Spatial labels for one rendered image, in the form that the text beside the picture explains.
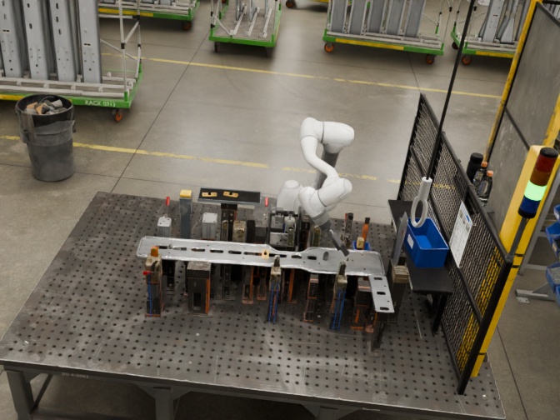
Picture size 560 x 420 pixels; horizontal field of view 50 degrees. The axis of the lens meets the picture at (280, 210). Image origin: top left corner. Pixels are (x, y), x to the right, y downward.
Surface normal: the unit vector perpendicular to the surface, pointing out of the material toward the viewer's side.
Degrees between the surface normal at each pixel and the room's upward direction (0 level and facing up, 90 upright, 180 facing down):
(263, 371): 0
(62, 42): 87
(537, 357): 0
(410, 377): 0
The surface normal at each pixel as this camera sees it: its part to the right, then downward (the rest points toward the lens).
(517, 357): 0.08, -0.83
